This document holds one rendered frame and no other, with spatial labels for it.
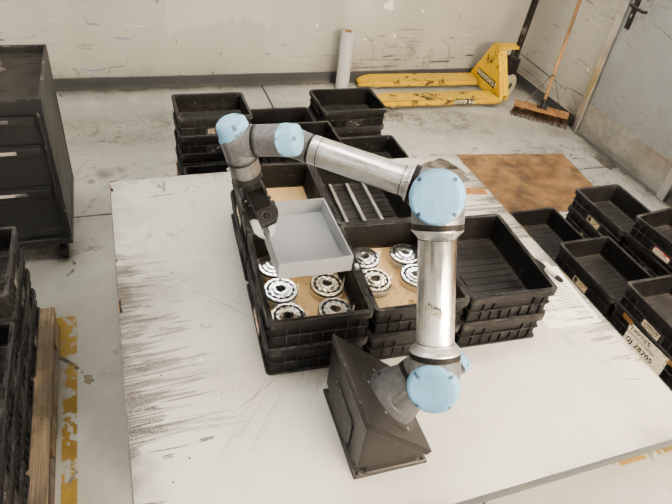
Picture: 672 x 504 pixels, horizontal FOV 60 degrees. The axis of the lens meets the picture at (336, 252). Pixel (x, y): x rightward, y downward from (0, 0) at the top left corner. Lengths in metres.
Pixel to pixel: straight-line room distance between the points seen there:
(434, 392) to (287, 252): 0.55
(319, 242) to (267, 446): 0.56
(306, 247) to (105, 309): 1.55
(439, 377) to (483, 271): 0.78
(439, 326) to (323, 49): 4.04
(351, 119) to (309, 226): 1.85
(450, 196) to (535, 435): 0.83
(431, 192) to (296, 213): 0.59
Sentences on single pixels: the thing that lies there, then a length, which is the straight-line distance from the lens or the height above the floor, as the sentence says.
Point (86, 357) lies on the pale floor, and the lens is 2.77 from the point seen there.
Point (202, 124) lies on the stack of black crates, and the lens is 3.24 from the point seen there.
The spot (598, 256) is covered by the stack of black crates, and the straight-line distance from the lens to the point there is 3.14.
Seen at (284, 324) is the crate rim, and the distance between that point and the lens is 1.55.
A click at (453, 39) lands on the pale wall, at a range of 5.61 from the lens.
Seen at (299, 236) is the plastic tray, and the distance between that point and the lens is 1.62.
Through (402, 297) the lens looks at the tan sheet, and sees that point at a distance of 1.82.
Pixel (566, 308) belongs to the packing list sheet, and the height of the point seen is 0.70.
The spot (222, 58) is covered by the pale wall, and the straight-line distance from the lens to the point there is 4.94.
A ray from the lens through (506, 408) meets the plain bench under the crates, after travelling 1.81.
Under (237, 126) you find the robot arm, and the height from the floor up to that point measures 1.43.
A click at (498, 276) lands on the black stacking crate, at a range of 2.02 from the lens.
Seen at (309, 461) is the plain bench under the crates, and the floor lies 0.70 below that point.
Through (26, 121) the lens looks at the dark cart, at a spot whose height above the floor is 0.80.
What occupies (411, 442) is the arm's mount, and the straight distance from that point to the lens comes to 1.51.
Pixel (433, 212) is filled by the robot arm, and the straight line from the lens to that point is 1.22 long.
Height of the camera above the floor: 2.06
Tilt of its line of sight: 39 degrees down
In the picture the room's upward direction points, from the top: 8 degrees clockwise
